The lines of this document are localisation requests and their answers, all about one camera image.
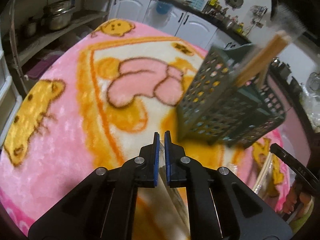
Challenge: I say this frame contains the steel pots stack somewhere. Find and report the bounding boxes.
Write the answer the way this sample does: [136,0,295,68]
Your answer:
[43,0,75,31]

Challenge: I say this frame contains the blue hanging bag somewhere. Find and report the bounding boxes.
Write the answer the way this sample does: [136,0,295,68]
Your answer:
[156,1,172,15]

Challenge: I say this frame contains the pink cartoon blanket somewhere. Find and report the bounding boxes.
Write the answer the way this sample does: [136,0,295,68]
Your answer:
[1,19,289,239]

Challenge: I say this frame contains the wooden chopstick bundle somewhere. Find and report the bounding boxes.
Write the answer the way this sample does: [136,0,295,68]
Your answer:
[234,30,292,87]

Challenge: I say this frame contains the blue knife block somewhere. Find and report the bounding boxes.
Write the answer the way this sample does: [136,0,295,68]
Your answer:
[190,0,209,11]

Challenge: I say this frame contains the hanging pot lid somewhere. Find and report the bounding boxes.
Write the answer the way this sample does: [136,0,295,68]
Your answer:
[225,0,244,9]

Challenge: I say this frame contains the person's hand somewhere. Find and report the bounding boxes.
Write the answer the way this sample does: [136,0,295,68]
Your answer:
[282,182,313,219]

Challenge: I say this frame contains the dark green utensil basket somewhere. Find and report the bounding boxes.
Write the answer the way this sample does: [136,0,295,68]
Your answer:
[177,44,286,148]

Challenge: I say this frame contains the wooden chopstick pair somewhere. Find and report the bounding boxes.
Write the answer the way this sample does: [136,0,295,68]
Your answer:
[252,152,273,198]

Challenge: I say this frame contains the white base cabinets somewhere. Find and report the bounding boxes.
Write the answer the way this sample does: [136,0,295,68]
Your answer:
[109,0,249,50]

